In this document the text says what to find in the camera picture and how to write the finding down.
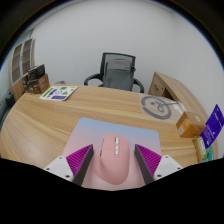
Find black mesh office chair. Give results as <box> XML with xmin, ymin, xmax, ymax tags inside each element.
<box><xmin>83</xmin><ymin>51</ymin><xmax>146</xmax><ymax>94</ymax></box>

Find wooden side desk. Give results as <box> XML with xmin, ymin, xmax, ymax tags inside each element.
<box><xmin>147</xmin><ymin>71</ymin><xmax>201</xmax><ymax>111</ymax></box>

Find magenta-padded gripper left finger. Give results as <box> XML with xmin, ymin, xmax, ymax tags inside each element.
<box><xmin>43</xmin><ymin>143</ymin><xmax>95</xmax><ymax>187</ymax></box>

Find wooden shelf unit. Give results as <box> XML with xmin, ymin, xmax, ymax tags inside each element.
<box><xmin>9</xmin><ymin>37</ymin><xmax>38</xmax><ymax>88</ymax></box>

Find stacked black and brown boxes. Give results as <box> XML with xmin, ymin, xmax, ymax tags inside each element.
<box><xmin>21</xmin><ymin>63</ymin><xmax>51</xmax><ymax>95</ymax></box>

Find brown cardboard box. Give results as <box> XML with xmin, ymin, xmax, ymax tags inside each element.
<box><xmin>175</xmin><ymin>111</ymin><xmax>207</xmax><ymax>139</ymax></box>

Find pink-blue gradient mouse pad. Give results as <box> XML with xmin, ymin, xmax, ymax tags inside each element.
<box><xmin>61</xmin><ymin>117</ymin><xmax>163</xmax><ymax>191</ymax></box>

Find purple stand-up pouch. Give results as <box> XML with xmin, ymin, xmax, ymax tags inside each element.
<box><xmin>199</xmin><ymin>104</ymin><xmax>224</xmax><ymax>150</ymax></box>

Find grey backpack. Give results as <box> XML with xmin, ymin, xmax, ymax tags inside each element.
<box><xmin>102</xmin><ymin>58</ymin><xmax>136</xmax><ymax>92</ymax></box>

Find white leaflet, green-purple print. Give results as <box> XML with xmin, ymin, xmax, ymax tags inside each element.
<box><xmin>39</xmin><ymin>85</ymin><xmax>79</xmax><ymax>102</ymax></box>

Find pink computer mouse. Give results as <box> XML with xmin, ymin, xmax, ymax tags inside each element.
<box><xmin>92</xmin><ymin>133</ymin><xmax>130</xmax><ymax>186</ymax></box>

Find white paper sheets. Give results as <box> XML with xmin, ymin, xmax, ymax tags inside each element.
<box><xmin>176</xmin><ymin>100</ymin><xmax>188</xmax><ymax>113</ymax></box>

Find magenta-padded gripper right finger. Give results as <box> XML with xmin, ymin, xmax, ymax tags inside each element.
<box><xmin>133</xmin><ymin>143</ymin><xmax>184</xmax><ymax>185</ymax></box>

